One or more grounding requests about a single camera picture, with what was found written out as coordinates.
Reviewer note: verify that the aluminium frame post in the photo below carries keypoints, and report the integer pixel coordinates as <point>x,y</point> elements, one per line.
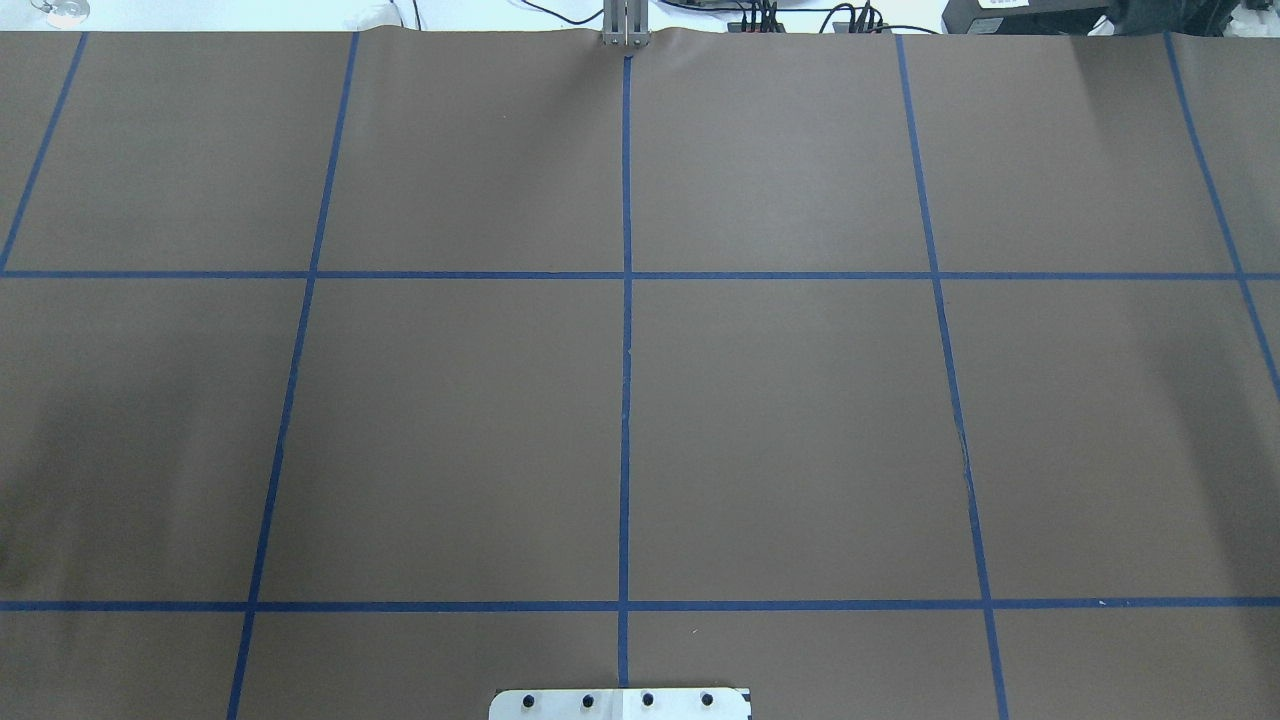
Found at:
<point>625,23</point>

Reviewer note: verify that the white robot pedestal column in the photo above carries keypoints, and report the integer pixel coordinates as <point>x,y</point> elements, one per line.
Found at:
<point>623,703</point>

